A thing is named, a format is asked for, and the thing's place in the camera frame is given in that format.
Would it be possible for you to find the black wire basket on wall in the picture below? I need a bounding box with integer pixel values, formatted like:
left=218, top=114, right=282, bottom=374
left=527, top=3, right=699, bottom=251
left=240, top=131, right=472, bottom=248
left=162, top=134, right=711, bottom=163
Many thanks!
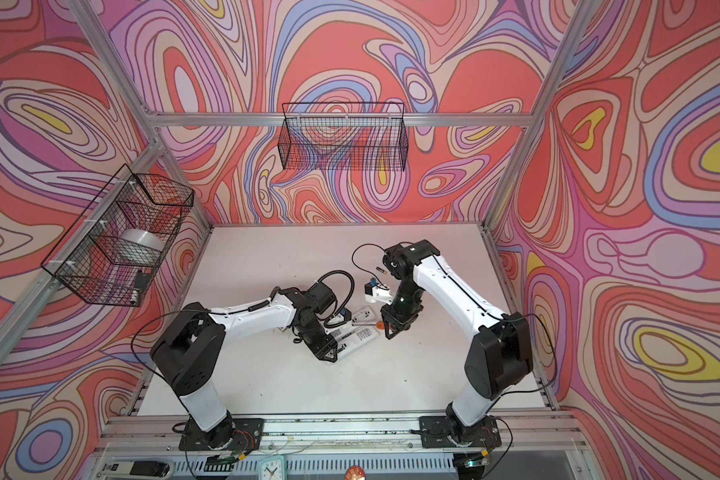
left=277, top=100, right=409, bottom=173
left=41, top=166, right=195, bottom=307

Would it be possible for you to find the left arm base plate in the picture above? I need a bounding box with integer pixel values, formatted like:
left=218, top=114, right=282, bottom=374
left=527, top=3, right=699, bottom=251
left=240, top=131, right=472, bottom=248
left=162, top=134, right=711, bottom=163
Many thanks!
left=179, top=417, right=265, bottom=454

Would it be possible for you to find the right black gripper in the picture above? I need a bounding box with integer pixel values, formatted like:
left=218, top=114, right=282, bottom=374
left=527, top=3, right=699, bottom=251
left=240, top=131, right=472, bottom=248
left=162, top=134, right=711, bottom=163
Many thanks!
left=381, top=281, right=425, bottom=341

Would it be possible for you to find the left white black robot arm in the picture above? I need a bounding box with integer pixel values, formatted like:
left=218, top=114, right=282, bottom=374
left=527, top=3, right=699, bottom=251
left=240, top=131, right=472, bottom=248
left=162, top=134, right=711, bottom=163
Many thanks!
left=150, top=282, right=338, bottom=452

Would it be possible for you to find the small white clock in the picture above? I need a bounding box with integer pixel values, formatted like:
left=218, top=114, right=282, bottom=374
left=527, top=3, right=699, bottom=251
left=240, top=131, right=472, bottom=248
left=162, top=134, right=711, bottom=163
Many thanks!
left=257, top=455, right=288, bottom=480

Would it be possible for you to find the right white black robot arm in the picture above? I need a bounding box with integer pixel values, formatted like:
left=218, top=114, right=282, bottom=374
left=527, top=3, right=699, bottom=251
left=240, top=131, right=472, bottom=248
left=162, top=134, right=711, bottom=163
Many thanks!
left=380, top=240, right=533, bottom=445

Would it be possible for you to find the black white device on rail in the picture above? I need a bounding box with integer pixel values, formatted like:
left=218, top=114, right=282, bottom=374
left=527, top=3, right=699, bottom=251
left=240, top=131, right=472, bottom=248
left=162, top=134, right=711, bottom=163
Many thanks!
left=96, top=460, right=175, bottom=480

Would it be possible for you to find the white tape roll in basket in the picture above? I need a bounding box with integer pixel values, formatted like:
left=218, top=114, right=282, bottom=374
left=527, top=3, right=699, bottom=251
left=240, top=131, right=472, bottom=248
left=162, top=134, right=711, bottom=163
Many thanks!
left=114, top=229, right=165, bottom=267

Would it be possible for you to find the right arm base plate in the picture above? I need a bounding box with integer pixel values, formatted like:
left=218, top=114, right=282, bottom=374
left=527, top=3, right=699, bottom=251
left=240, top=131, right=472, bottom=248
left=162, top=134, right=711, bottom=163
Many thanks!
left=412, top=415, right=502, bottom=451

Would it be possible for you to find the black wire basket on back wall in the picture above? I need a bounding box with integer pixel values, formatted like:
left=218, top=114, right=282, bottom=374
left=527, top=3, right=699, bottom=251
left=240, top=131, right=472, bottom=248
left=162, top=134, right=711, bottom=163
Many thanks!
left=277, top=100, right=409, bottom=173

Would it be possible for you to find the orange handled screwdriver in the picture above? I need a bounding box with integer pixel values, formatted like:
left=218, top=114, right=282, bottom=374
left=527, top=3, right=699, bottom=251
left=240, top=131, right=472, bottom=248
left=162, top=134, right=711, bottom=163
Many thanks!
left=352, top=322, right=385, bottom=331

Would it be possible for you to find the red round button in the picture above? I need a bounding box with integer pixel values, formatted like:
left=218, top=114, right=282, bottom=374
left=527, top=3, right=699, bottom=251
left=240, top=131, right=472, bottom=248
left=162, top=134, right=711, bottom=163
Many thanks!
left=343, top=465, right=367, bottom=480

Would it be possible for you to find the black wire basket on left wall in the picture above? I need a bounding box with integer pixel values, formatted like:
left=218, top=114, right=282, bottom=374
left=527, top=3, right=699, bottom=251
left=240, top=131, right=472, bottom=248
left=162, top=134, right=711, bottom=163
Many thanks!
left=41, top=166, right=195, bottom=307

